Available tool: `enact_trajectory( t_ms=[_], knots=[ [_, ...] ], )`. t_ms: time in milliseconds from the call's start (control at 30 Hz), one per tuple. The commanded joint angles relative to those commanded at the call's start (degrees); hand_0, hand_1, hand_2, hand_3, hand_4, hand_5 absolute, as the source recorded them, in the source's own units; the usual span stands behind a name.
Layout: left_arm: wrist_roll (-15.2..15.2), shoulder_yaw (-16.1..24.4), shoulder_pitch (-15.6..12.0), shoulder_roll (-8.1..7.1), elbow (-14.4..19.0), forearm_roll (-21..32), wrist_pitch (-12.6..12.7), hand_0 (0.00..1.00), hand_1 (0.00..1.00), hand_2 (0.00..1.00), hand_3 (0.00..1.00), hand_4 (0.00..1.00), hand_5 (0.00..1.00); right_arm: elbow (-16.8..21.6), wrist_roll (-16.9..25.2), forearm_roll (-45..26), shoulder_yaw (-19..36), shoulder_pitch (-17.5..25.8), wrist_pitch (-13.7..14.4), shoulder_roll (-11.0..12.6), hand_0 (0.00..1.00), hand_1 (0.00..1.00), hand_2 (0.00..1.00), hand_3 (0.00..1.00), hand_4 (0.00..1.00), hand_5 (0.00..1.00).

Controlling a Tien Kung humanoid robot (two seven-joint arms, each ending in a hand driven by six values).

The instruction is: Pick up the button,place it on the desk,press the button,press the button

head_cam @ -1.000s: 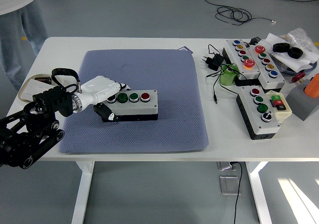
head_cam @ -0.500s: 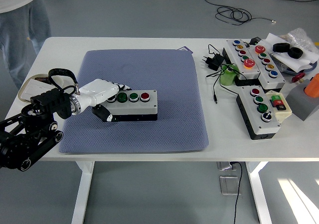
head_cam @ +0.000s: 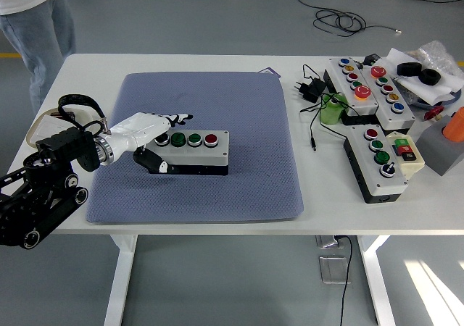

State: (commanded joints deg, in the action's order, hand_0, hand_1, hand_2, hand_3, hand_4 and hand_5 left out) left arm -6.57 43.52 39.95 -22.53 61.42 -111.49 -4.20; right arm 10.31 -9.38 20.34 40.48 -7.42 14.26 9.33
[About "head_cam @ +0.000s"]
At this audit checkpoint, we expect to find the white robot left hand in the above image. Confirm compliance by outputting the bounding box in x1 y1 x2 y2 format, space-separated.
107 111 195 175

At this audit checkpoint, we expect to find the clear bubble wrap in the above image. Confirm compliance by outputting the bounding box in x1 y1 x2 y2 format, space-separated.
407 40 464 83

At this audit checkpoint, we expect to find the person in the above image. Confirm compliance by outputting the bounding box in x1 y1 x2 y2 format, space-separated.
0 0 78 116

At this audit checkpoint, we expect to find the white rounded tray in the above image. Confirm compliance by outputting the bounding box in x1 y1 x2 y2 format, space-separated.
25 106 99 149

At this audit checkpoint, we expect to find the grey five-button control box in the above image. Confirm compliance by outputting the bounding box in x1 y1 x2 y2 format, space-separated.
358 64 417 131
323 57 381 126

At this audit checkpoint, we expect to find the black power adapter with cord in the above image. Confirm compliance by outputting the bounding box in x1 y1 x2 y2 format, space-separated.
292 64 349 152

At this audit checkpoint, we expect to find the white table leg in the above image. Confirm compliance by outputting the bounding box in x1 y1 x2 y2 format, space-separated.
357 234 398 326
103 234 138 326

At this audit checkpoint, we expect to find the black hanging power cable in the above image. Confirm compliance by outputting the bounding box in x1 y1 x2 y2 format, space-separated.
335 234 355 326

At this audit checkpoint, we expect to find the coiled black floor cable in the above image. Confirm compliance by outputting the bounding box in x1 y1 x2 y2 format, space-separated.
295 0 403 37

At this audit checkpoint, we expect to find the blue ring plate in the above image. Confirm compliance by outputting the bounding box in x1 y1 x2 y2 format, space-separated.
409 86 463 109

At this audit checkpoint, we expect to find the green plastic bottle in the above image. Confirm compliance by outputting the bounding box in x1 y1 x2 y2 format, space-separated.
319 92 349 126

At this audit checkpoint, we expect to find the metal floor socket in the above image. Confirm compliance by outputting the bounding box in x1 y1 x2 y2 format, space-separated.
318 255 352 285

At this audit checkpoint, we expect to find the blue-grey textured mat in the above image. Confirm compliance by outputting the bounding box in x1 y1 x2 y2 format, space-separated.
86 71 305 225

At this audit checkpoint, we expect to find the cream three-button switch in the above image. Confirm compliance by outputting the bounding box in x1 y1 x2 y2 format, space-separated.
385 130 426 178

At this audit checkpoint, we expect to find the red mushroom button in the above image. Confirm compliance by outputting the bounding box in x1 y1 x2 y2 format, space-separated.
424 105 445 121

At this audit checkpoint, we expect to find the grey under-table power box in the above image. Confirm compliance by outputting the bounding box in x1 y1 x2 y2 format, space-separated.
315 234 345 249

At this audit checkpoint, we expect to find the grey four-button control box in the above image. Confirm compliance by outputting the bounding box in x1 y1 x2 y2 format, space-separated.
343 124 409 204
144 129 231 177

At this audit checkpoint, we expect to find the grey block box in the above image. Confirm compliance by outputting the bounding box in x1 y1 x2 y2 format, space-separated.
415 114 464 177

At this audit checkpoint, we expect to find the purple card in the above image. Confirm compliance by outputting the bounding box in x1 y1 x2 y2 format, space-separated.
257 67 283 80

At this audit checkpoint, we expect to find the orange cylinder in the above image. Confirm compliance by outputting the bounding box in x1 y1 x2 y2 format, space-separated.
442 106 464 142

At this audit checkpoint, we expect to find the white foam sheet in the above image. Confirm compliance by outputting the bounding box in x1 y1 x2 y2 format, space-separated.
384 47 464 106

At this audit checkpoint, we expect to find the black foam ring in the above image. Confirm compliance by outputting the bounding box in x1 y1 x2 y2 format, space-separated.
397 62 423 77
419 68 442 87

